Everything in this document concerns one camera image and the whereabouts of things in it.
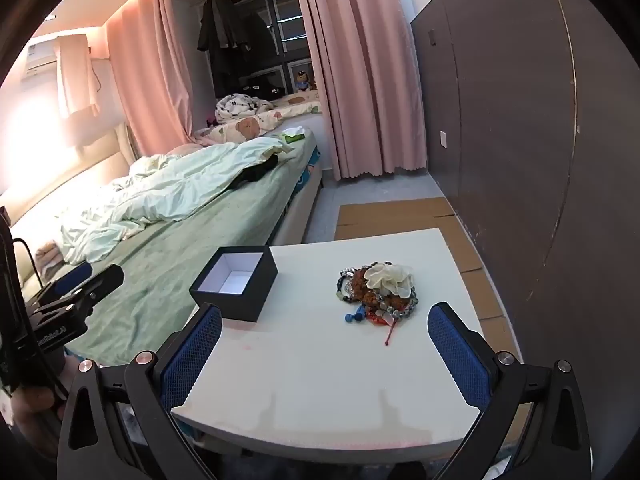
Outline bed with green sheet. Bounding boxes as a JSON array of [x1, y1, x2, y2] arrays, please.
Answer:
[[0, 125, 326, 367]]

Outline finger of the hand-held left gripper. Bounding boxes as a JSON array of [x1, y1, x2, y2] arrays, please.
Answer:
[[37, 262, 96, 306], [30, 264, 125, 331]]

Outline hanging dark coat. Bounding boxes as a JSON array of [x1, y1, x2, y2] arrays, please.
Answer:
[[196, 0, 242, 62]]

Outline dark brown wardrobe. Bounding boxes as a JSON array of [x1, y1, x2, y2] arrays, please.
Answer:
[[410, 0, 640, 461]]

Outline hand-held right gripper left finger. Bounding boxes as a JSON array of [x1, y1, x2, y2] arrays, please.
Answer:
[[57, 302, 223, 480]]

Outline cream bear print blanket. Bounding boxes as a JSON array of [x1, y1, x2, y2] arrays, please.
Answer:
[[192, 95, 323, 148]]

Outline black jewelry box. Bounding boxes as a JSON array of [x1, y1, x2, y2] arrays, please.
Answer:
[[189, 246, 279, 322]]

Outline white patterned blanket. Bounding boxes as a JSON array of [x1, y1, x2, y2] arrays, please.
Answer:
[[215, 92, 276, 121]]

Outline pink curtain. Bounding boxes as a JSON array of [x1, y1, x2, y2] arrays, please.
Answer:
[[105, 0, 196, 157], [289, 0, 430, 182]]

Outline red string bracelet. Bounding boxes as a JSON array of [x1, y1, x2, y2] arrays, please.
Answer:
[[367, 307, 403, 347]]

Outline person's left hand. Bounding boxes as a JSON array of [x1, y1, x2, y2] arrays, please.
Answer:
[[10, 355, 68, 433]]

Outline white hanging cloth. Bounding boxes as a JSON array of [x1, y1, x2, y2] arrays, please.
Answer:
[[52, 32, 102, 121]]

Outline brown cardboard sheet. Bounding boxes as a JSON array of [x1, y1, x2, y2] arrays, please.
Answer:
[[334, 197, 523, 361]]

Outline black cloth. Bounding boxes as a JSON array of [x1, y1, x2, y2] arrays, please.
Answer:
[[227, 154, 279, 190]]

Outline light green duvet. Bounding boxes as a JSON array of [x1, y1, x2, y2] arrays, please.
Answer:
[[60, 137, 287, 266]]

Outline white air conditioner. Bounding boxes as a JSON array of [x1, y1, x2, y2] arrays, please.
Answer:
[[20, 42, 62, 79]]

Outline beige padded headboard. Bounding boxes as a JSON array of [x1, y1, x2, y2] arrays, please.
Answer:
[[0, 120, 139, 226]]

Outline white fabric flower scrunchie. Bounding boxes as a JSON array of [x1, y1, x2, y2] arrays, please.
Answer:
[[363, 262, 417, 302]]

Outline dark window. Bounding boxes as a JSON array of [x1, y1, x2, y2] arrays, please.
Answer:
[[210, 0, 314, 99]]

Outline grey bead bracelet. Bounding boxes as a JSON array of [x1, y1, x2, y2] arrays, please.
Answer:
[[375, 285, 420, 320]]

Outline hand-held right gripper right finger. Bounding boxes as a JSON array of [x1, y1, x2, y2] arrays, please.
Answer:
[[426, 301, 593, 480]]

